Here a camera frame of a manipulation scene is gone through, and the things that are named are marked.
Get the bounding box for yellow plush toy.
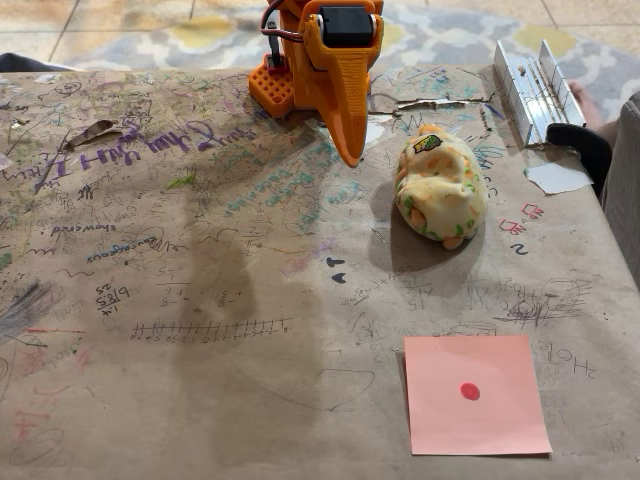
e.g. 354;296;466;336
393;123;489;251

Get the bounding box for black upright plug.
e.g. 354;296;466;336
267;34;285;69

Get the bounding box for grey yellow patterned rug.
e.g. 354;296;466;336
62;0;640;124

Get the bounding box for aluminium miter box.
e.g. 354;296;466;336
493;38;588;148

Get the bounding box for scribbled brown paper table cover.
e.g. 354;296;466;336
0;62;640;480

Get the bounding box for grey upholstered seat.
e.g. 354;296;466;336
598;91;640;297

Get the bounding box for dark grey fabric item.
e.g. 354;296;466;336
0;52;74;74

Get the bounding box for pink sticky note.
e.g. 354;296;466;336
402;333;554;457

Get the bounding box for red and black servo cables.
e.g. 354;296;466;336
261;0;307;47

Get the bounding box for black clamp handle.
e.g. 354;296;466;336
546;122;614;197

